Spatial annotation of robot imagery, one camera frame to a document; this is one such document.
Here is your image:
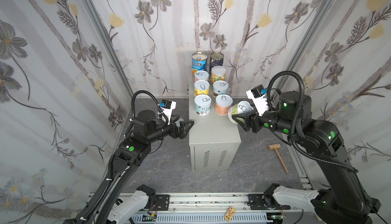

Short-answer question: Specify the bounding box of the white-lid green label can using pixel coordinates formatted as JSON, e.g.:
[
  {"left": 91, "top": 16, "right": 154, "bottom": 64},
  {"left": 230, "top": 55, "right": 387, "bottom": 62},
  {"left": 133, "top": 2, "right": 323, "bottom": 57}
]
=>
[{"left": 228, "top": 101, "right": 254, "bottom": 125}]

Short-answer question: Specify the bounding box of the white-lid teal can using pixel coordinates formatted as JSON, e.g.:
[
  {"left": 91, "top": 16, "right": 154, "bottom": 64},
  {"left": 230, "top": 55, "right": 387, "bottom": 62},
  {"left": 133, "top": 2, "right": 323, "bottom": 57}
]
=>
[{"left": 194, "top": 94, "right": 211, "bottom": 116}]

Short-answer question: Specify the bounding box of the white-lid grey can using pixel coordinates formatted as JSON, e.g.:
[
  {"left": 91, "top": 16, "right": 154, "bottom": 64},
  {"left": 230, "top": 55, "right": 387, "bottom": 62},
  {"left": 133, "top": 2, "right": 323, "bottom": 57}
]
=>
[{"left": 213, "top": 80, "right": 229, "bottom": 97}]

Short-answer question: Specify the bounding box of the white-lid yellow can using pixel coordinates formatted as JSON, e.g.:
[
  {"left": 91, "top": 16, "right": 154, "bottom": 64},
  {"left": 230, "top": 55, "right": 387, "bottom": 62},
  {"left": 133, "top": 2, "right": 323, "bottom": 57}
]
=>
[{"left": 194, "top": 80, "right": 210, "bottom": 96}]

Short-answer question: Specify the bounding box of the white-lid pink can front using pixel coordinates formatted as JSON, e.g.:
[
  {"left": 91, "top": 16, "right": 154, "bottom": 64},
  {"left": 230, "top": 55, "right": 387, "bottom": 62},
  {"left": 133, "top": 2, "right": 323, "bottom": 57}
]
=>
[{"left": 194, "top": 70, "right": 209, "bottom": 82}]

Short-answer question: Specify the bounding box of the green orange label can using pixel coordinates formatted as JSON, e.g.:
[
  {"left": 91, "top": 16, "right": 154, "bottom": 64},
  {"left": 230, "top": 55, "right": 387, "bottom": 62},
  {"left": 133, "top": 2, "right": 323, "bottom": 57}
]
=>
[{"left": 211, "top": 65, "right": 227, "bottom": 84}]

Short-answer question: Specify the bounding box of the dark can with gold lid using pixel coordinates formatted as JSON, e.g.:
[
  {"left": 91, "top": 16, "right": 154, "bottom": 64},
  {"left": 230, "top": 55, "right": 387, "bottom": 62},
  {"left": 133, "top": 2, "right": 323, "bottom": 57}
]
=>
[{"left": 209, "top": 52, "right": 224, "bottom": 69}]

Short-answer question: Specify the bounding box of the blue label soup can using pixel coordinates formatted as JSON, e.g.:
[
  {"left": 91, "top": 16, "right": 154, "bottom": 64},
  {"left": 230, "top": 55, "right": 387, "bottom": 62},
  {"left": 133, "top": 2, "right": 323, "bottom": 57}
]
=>
[{"left": 191, "top": 52, "right": 208, "bottom": 75}]

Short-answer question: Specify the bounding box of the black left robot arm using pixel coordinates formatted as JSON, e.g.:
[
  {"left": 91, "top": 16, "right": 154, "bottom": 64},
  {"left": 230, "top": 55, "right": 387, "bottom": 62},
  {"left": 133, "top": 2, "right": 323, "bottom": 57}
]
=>
[{"left": 64, "top": 90, "right": 194, "bottom": 224}]

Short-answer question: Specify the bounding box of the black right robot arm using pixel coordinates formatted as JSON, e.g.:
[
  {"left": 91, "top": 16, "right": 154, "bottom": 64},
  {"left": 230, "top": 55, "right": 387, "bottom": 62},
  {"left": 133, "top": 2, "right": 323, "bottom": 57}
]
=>
[{"left": 232, "top": 71, "right": 381, "bottom": 224}]

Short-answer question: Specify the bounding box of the wooden mallet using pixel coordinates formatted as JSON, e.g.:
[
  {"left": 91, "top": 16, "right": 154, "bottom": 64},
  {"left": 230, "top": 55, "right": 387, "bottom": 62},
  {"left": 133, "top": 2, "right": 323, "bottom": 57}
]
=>
[{"left": 268, "top": 144, "right": 289, "bottom": 174}]

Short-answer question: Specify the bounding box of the grey metal cabinet box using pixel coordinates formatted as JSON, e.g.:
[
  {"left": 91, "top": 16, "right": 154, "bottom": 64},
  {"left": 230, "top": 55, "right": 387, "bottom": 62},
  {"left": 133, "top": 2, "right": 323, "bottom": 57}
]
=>
[{"left": 188, "top": 94, "right": 241, "bottom": 172}]

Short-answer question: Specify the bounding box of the small orange tag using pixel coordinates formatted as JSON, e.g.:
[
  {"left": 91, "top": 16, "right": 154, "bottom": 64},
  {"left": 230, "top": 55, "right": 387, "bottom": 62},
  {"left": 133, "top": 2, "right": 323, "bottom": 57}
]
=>
[{"left": 224, "top": 206, "right": 236, "bottom": 222}]

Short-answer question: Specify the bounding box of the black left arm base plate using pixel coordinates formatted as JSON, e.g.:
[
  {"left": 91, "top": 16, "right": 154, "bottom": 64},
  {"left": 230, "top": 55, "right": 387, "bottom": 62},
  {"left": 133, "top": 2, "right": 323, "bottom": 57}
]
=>
[{"left": 152, "top": 194, "right": 170, "bottom": 211}]

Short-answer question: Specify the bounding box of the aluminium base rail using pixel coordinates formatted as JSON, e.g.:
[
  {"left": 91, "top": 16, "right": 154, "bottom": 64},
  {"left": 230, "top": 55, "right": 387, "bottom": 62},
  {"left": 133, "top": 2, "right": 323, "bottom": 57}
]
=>
[{"left": 80, "top": 175, "right": 337, "bottom": 224}]

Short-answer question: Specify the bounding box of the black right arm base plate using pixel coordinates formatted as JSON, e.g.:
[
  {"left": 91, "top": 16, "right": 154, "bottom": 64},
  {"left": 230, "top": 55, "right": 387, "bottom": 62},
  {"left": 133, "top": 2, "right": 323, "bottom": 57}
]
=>
[{"left": 247, "top": 194, "right": 276, "bottom": 210}]

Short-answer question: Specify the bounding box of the white cable duct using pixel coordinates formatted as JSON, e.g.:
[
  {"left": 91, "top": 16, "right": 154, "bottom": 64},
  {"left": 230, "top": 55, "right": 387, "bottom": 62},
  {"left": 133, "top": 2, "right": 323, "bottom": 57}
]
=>
[{"left": 131, "top": 213, "right": 273, "bottom": 224}]

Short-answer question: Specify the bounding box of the aluminium corner wall post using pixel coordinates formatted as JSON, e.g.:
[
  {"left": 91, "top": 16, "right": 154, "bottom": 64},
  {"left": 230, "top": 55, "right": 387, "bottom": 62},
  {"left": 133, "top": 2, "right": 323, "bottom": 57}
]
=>
[{"left": 264, "top": 0, "right": 353, "bottom": 104}]

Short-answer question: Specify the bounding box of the left corner wall post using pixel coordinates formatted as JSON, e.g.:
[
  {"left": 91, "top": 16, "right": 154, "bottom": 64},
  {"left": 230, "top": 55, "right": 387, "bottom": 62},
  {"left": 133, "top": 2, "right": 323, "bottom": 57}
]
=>
[{"left": 81, "top": 0, "right": 133, "bottom": 99}]

